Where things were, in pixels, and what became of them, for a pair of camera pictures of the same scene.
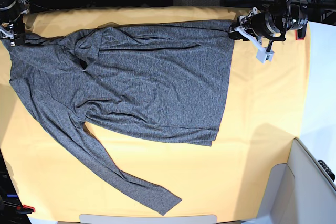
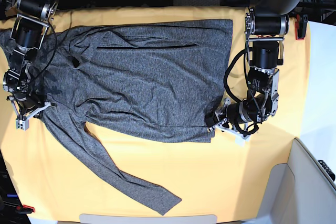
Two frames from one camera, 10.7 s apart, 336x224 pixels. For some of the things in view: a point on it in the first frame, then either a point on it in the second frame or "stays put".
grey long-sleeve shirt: (166, 80) stays put
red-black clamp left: (24, 209) stays put
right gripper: (259, 23) to (235, 118)
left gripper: (18, 27) to (27, 102)
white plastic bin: (300, 191) stays put
